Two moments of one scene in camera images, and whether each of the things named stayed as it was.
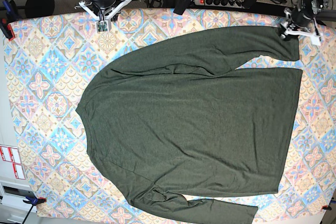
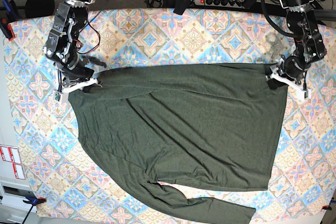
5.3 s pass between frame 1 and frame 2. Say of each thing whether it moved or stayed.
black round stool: stayed
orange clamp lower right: stayed
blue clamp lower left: stayed
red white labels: stayed
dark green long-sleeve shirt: moved
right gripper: moved
